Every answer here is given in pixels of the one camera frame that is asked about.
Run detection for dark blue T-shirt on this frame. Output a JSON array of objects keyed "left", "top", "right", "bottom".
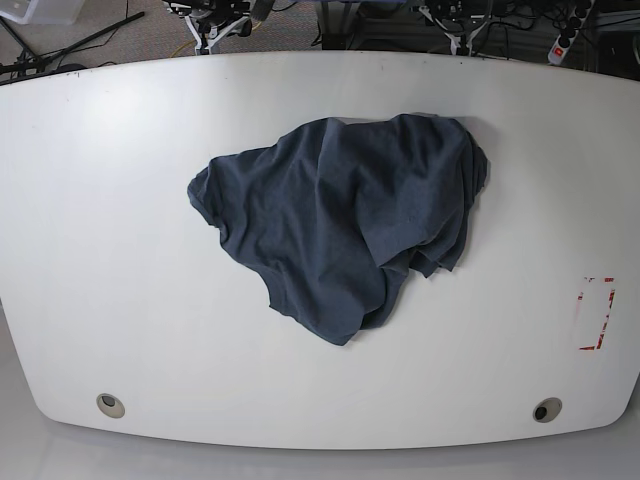
[{"left": 187, "top": 114, "right": 489, "bottom": 346}]

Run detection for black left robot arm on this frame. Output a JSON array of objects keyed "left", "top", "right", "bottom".
[{"left": 418, "top": 0, "right": 508, "bottom": 56}]

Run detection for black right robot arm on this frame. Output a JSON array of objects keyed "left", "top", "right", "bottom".
[{"left": 163, "top": 0, "right": 253, "bottom": 55}]

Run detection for red tape rectangle marking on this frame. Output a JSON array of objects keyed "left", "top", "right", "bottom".
[{"left": 573, "top": 277, "right": 616, "bottom": 351}]

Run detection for white power strip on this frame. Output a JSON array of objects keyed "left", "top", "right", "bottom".
[{"left": 547, "top": 0, "right": 595, "bottom": 66}]

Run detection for black tripod stand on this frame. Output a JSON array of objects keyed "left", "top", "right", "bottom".
[{"left": 1, "top": 10, "right": 145, "bottom": 85}]

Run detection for clear plastic storage box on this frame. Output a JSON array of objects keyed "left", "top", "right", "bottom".
[{"left": 0, "top": 0, "right": 85, "bottom": 25}]

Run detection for metal equipment frame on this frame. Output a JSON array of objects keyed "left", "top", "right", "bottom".
[{"left": 315, "top": 1, "right": 446, "bottom": 53}]

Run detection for yellow cable on floor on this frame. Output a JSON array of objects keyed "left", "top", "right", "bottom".
[{"left": 172, "top": 9, "right": 264, "bottom": 57}]

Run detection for left table cable grommet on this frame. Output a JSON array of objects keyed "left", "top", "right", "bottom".
[{"left": 96, "top": 393, "right": 126, "bottom": 419}]

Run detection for table cable grommet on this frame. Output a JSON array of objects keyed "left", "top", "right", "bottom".
[
  {"left": 96, "top": 393, "right": 126, "bottom": 419},
  {"left": 533, "top": 397, "right": 563, "bottom": 423}
]

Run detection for right table cable grommet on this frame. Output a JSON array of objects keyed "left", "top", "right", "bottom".
[{"left": 533, "top": 397, "right": 563, "bottom": 423}]

